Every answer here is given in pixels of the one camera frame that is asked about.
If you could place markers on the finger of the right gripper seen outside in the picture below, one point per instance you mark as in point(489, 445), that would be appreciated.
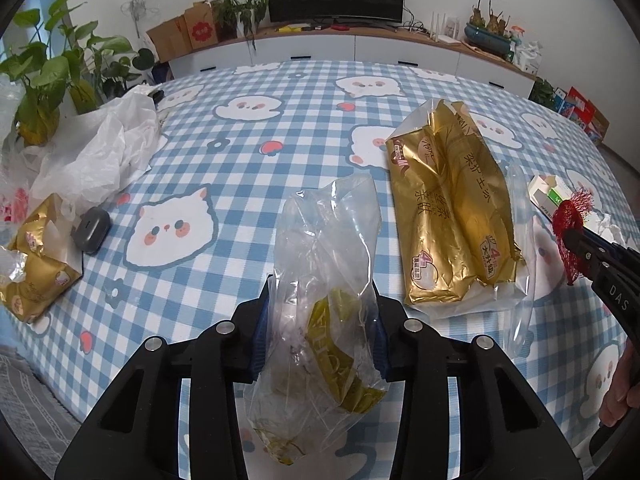
point(589, 249)

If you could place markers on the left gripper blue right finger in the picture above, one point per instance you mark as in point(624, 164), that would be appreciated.
point(379, 340)

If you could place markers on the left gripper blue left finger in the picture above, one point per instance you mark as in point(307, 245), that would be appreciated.
point(261, 338)

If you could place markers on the red net bag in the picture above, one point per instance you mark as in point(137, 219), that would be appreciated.
point(568, 226)

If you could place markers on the clear plastic bag with trash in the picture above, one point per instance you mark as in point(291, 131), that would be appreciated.
point(319, 376)

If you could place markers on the large gold snack bag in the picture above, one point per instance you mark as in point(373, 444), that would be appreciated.
point(457, 236)

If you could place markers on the white tissue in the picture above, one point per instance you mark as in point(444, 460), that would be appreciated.
point(603, 225)

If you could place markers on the person's right hand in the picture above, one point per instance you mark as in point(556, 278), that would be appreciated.
point(621, 396)

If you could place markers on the green white small carton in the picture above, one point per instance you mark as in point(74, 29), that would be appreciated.
point(546, 193)

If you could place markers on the colourful toy boxes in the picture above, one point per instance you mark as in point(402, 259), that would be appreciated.
point(575, 107)

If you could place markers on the blue checked cartoon tablecloth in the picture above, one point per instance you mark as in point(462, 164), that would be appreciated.
point(251, 138)

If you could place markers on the dark grey computer mouse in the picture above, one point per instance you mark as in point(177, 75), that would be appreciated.
point(91, 231)

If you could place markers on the small gold snack bag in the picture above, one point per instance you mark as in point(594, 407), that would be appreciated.
point(41, 262)

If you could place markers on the blue bonsai planter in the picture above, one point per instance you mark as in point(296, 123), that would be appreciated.
point(492, 34)

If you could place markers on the white plastic bag on table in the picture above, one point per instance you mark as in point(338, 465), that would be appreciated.
point(91, 157)

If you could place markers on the white TV cabinet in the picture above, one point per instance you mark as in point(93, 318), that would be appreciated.
point(362, 44)

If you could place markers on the brown cardboard box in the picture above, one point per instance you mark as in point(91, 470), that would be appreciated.
point(194, 30)

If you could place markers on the potted spider plant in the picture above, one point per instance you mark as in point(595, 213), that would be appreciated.
point(239, 19)

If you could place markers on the green pothos plant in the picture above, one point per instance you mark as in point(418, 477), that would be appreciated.
point(61, 61)

